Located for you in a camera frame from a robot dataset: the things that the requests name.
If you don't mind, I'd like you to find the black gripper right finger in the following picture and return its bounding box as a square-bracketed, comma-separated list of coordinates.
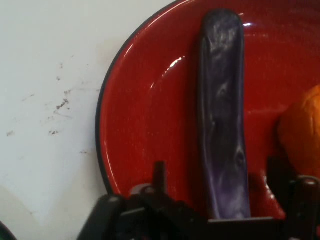
[265, 155, 320, 240]

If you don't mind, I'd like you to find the dark green plate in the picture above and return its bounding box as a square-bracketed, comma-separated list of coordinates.
[0, 219, 17, 240]

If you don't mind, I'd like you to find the purple toy eggplant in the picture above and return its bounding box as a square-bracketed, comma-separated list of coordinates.
[194, 8, 252, 221]

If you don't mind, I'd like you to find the orange toy mandarin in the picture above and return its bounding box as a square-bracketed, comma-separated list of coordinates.
[276, 84, 320, 177]

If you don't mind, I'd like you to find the red plate with black rim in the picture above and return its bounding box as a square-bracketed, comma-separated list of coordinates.
[95, 0, 320, 227]

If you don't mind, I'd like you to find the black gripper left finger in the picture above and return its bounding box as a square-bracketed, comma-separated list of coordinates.
[76, 160, 210, 240]

